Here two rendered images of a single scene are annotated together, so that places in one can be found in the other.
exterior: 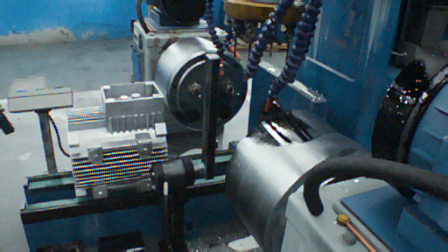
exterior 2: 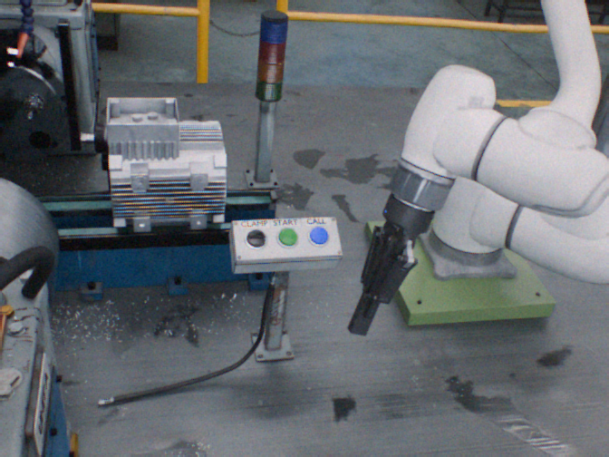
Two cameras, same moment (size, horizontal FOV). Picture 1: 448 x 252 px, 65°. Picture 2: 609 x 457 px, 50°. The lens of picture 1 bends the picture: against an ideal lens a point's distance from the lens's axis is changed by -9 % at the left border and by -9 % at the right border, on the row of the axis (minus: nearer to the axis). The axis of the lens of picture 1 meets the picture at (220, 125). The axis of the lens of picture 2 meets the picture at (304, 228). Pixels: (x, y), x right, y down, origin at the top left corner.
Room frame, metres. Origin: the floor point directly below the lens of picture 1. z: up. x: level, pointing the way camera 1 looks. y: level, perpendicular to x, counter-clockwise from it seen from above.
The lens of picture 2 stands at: (1.72, 0.60, 1.69)
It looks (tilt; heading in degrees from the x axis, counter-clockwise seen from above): 36 degrees down; 186
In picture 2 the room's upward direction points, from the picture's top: 8 degrees clockwise
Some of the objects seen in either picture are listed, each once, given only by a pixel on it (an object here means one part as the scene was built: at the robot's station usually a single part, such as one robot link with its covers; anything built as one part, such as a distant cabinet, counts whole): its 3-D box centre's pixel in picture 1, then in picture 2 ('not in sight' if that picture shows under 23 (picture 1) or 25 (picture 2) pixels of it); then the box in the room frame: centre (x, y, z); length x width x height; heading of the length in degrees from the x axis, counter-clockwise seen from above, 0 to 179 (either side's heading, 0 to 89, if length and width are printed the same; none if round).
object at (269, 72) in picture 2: not in sight; (270, 68); (0.35, 0.34, 1.10); 0.06 x 0.06 x 0.04
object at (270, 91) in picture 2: not in sight; (268, 86); (0.35, 0.34, 1.05); 0.06 x 0.06 x 0.04
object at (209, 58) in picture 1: (209, 120); (71, 88); (0.66, 0.02, 1.12); 0.04 x 0.03 x 0.26; 113
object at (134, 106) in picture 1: (131, 107); (143, 129); (0.74, 0.19, 1.11); 0.12 x 0.11 x 0.07; 113
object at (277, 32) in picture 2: not in sight; (274, 28); (0.35, 0.34, 1.19); 0.06 x 0.06 x 0.04
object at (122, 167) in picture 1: (115, 147); (167, 173); (0.72, 0.23, 1.01); 0.20 x 0.19 x 0.19; 113
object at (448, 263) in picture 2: not in sight; (461, 238); (0.51, 0.82, 0.86); 0.22 x 0.18 x 0.06; 19
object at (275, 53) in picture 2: not in sight; (272, 48); (0.35, 0.34, 1.14); 0.06 x 0.06 x 0.04
